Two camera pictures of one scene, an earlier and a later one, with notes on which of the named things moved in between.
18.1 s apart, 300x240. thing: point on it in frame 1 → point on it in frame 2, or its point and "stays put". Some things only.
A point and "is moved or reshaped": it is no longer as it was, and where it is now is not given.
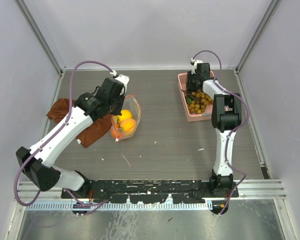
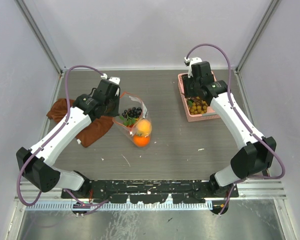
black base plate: (148, 191) stays put
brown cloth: (59, 110) stays put
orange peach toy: (127, 124) → (144, 126)
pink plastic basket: (182, 78) stays put
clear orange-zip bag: (124, 125) is moved or reshaped
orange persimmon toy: (114, 133) → (140, 141)
